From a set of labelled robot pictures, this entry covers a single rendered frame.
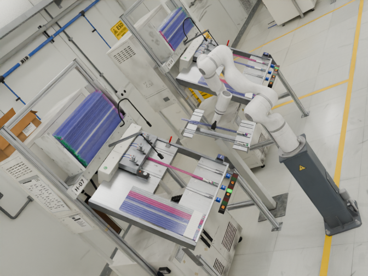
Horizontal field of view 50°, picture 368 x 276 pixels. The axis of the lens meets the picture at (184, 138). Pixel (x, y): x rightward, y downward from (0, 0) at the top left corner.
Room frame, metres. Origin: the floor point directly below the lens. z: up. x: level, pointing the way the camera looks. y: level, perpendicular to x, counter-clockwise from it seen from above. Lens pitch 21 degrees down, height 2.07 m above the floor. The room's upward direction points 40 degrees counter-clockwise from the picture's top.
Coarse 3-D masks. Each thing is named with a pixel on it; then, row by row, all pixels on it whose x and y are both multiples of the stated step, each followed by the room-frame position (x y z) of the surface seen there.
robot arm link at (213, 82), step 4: (212, 76) 2.47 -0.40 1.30; (216, 76) 2.49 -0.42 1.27; (208, 80) 2.49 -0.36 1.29; (212, 80) 2.48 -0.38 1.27; (216, 80) 2.49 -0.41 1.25; (208, 84) 2.52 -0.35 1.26; (212, 84) 2.50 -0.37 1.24; (216, 84) 2.50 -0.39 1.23; (220, 84) 2.51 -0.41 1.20; (212, 88) 2.52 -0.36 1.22; (216, 88) 2.51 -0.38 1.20; (220, 88) 2.52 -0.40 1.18; (224, 88) 2.64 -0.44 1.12; (216, 92) 2.67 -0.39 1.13; (220, 92) 2.64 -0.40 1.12
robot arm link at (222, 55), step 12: (216, 48) 2.32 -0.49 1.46; (228, 48) 2.30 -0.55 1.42; (216, 60) 2.27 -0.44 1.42; (228, 60) 2.27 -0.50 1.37; (228, 72) 2.24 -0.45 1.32; (240, 72) 2.24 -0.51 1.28; (240, 84) 2.19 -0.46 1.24; (252, 84) 2.17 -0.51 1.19; (264, 96) 2.12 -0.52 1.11; (276, 96) 2.12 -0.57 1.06
